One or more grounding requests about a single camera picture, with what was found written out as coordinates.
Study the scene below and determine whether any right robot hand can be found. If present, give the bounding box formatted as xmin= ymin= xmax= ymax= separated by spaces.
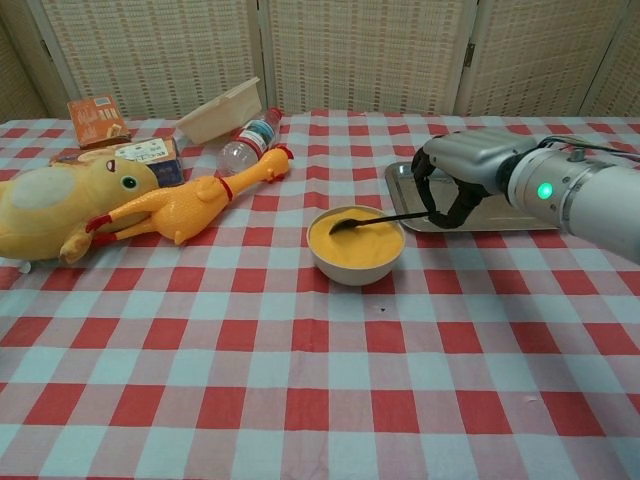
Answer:
xmin=410 ymin=127 xmax=539 ymax=231

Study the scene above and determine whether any dark metal spoon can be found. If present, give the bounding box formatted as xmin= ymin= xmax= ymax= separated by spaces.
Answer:
xmin=328 ymin=210 xmax=434 ymax=236

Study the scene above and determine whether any silver metal tray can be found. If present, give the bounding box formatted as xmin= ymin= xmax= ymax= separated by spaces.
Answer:
xmin=384 ymin=160 xmax=561 ymax=234

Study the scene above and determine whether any white bowl of orange soup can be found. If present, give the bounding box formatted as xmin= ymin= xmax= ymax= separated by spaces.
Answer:
xmin=306 ymin=204 xmax=405 ymax=287

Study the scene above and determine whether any red white checkered tablecloth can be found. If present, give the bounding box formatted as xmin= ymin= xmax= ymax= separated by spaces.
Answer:
xmin=0 ymin=109 xmax=640 ymax=480

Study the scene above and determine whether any woven folding screen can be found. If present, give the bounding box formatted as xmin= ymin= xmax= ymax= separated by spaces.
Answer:
xmin=0 ymin=0 xmax=640 ymax=121

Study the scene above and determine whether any clear plastic water bottle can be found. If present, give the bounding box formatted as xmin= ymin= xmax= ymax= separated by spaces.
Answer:
xmin=215 ymin=107 xmax=284 ymax=177

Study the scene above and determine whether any beige takeaway container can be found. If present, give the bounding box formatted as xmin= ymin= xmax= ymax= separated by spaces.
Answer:
xmin=175 ymin=76 xmax=264 ymax=147

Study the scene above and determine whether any yellow rubber chicken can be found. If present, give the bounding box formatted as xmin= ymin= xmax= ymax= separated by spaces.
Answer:
xmin=84 ymin=143 xmax=295 ymax=250

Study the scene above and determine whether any orange and blue biscuit box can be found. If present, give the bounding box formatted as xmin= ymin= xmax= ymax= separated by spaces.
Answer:
xmin=48 ymin=135 xmax=184 ymax=189

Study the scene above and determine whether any orange snack box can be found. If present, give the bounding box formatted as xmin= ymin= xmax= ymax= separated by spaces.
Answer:
xmin=67 ymin=94 xmax=132 ymax=151

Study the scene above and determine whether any yellow plush toy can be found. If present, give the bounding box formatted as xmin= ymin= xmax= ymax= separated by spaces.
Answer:
xmin=0 ymin=154 xmax=161 ymax=266

